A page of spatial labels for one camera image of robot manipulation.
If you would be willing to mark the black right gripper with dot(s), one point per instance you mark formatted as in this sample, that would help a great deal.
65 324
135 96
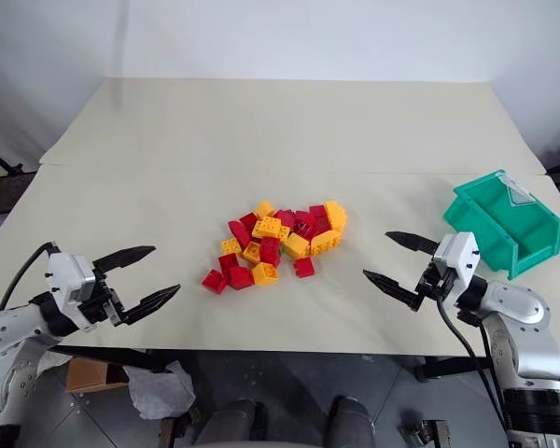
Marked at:
433 282

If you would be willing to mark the brown cardboard box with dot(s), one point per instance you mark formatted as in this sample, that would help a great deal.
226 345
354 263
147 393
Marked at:
86 373

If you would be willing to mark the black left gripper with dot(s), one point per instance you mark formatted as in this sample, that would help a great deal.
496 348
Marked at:
100 301

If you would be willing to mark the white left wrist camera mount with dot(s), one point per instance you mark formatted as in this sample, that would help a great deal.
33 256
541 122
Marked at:
67 280

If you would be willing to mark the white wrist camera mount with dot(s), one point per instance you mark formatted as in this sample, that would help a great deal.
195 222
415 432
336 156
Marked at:
67 280
457 261

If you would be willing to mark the black table frame bar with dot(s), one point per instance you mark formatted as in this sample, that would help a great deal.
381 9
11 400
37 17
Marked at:
121 357

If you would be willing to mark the crumpled white plastic bag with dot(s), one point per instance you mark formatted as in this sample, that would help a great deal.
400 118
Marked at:
161 389

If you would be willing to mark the clear plastic label sleeve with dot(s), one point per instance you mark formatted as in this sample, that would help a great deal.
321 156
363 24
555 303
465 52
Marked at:
518 193

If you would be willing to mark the dark rounded shape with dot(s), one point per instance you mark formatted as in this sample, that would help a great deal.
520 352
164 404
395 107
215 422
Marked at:
231 422
352 422

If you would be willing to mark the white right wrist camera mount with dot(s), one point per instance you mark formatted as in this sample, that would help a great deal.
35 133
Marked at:
457 261

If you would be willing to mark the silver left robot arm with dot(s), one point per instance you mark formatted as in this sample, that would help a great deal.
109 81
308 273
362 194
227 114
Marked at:
9 336

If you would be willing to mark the green plastic storage bin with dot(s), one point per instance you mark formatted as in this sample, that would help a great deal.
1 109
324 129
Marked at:
504 224

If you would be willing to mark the black stand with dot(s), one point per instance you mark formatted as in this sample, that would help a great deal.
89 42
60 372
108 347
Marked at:
4 179

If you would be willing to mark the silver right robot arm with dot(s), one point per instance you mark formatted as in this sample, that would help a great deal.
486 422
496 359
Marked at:
522 326

